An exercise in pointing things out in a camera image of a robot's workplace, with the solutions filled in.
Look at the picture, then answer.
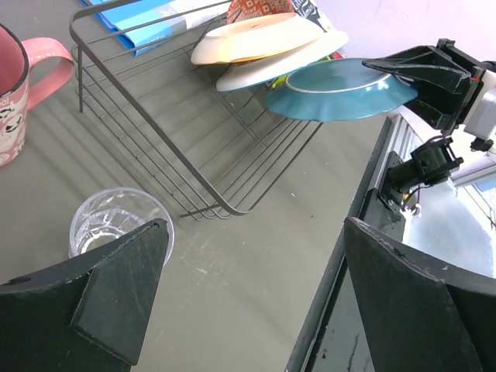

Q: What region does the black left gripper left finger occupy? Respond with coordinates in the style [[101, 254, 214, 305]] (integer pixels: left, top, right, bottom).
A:
[[1, 219, 171, 371]]

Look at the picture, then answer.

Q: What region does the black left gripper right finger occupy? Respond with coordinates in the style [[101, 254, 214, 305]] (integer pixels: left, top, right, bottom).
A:
[[343, 218, 495, 371]]

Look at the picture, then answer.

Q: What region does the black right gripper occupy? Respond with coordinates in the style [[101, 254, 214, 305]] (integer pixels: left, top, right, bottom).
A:
[[362, 39, 495, 130]]

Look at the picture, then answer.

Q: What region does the teal scalloped plate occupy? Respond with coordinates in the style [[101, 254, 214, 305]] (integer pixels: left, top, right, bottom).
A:
[[266, 58, 418, 122]]

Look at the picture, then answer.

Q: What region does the peach bird plate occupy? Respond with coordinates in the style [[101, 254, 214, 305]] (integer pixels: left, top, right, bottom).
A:
[[191, 13, 324, 65]]

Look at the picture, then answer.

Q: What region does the white watermelon plate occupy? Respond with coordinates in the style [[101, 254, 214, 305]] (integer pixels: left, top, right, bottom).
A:
[[215, 31, 349, 92]]

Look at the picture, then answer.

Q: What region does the black wire dish rack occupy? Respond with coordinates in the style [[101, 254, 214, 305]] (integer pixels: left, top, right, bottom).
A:
[[73, 15, 321, 220]]

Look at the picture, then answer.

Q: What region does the red patterned small bowl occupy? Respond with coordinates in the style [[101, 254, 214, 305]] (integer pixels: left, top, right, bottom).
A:
[[226, 0, 295, 24]]

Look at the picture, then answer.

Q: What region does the lime green bowl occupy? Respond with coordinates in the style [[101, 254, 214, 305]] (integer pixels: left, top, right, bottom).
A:
[[265, 55, 333, 89]]

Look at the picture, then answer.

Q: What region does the clear plastic cup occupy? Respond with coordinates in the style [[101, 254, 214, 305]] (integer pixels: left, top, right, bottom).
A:
[[68, 187, 175, 261]]

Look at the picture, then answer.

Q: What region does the Little Women book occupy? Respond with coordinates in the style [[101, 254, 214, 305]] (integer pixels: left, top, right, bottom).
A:
[[291, 0, 336, 32]]

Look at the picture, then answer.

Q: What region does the pink ghost mug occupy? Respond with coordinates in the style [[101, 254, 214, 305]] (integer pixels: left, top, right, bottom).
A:
[[1, 26, 74, 167]]

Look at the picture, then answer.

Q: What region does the blue folder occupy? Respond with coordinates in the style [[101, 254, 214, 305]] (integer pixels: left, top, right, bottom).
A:
[[79, 0, 233, 57]]

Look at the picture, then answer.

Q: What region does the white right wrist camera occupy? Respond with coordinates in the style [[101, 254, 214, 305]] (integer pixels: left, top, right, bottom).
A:
[[463, 70, 495, 152]]

